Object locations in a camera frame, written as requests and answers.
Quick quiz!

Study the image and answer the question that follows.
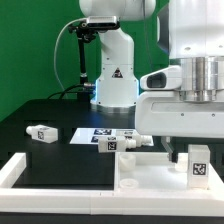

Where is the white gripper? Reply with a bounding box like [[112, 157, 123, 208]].
[[135, 91, 224, 163]]

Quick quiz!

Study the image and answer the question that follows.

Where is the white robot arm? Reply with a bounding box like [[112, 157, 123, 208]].
[[79, 0, 224, 139]]

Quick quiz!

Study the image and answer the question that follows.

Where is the white tag sheet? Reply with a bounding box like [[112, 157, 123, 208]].
[[70, 128, 154, 146]]

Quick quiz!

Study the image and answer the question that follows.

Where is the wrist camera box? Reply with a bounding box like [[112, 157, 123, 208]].
[[140, 65, 182, 91]]

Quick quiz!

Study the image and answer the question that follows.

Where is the black camera stand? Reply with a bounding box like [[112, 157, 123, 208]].
[[68, 22, 96, 102]]

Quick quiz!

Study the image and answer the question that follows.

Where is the silver camera on stand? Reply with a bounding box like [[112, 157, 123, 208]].
[[86, 16, 119, 30]]

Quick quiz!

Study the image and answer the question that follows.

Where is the white U-shaped fence frame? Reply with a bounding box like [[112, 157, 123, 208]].
[[0, 153, 224, 217]]

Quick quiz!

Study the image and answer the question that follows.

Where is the grey cable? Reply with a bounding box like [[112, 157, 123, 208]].
[[53, 18, 88, 93]]

